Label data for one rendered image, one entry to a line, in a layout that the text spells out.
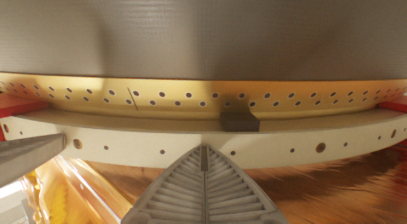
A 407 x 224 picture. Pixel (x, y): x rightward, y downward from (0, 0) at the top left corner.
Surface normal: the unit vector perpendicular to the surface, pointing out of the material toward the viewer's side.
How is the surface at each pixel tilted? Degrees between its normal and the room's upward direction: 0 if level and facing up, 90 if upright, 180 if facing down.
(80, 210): 128
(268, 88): 62
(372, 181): 180
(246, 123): 90
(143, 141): 90
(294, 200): 180
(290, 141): 90
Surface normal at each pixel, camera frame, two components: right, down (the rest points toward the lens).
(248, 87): 0.06, 0.67
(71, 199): -0.41, -0.49
